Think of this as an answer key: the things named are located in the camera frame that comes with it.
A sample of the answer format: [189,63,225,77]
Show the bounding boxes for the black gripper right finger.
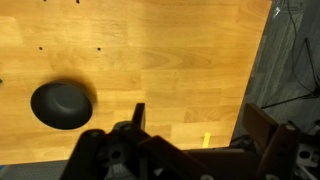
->
[242,103,301,180]

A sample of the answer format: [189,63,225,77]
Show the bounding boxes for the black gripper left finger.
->
[61,103,214,180]

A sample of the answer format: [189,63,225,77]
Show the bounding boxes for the black bowl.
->
[30,82,93,130]

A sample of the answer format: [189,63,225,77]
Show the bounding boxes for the black floor cable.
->
[260,0,320,110]

